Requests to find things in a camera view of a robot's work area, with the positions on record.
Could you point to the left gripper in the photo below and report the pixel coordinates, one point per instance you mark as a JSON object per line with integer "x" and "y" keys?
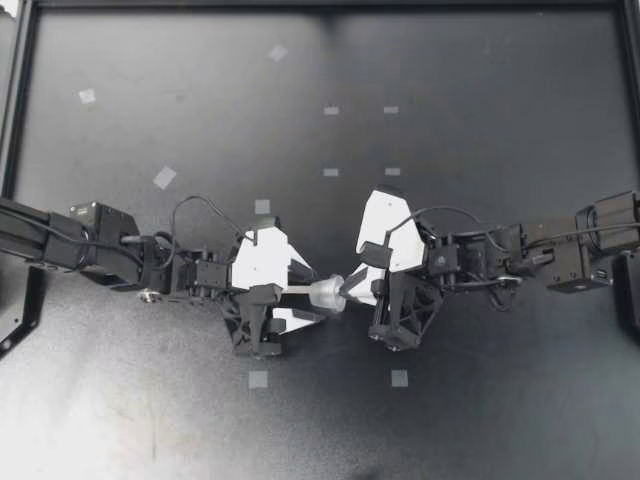
{"x": 250, "y": 325}

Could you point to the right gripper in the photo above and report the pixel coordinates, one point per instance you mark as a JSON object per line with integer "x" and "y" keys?
{"x": 405, "y": 310}

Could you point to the small clear plastic cup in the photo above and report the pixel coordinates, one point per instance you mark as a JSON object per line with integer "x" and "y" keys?
{"x": 326, "y": 294}

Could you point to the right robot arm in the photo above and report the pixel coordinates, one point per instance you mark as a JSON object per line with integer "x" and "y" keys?
{"x": 560, "y": 250}

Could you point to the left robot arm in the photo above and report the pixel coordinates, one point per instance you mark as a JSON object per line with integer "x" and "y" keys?
{"x": 70, "y": 240}

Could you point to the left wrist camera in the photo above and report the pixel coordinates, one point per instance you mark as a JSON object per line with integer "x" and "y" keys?
{"x": 260, "y": 262}

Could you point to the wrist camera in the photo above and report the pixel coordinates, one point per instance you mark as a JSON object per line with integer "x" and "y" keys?
{"x": 387, "y": 225}
{"x": 260, "y": 262}

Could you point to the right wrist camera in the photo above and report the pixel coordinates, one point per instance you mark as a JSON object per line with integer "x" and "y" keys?
{"x": 387, "y": 225}

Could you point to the black frame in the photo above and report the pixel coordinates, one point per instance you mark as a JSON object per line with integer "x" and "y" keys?
{"x": 20, "y": 100}

